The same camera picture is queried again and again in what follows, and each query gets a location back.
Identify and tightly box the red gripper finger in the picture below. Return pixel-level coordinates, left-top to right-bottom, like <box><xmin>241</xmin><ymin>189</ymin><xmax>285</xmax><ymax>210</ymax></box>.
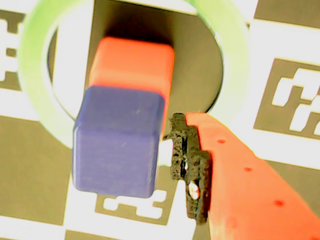
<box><xmin>168</xmin><ymin>112</ymin><xmax>320</xmax><ymax>240</ymax></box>

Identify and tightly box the blue cube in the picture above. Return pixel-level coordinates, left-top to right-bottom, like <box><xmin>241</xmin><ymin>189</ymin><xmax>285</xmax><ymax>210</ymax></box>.
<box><xmin>72</xmin><ymin>85</ymin><xmax>166</xmax><ymax>199</ymax></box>

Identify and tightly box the red cube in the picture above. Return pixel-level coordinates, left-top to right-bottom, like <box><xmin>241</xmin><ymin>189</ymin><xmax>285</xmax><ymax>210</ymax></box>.
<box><xmin>88</xmin><ymin>36</ymin><xmax>175</xmax><ymax>137</ymax></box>

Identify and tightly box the black white marker checkerboard mat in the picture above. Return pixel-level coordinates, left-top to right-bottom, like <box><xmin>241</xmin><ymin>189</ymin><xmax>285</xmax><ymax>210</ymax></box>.
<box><xmin>0</xmin><ymin>0</ymin><xmax>320</xmax><ymax>240</ymax></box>

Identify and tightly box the green flat ring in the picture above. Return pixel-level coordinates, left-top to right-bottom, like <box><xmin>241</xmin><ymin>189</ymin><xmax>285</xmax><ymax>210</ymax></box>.
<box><xmin>18</xmin><ymin>0</ymin><xmax>251</xmax><ymax>168</ymax></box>

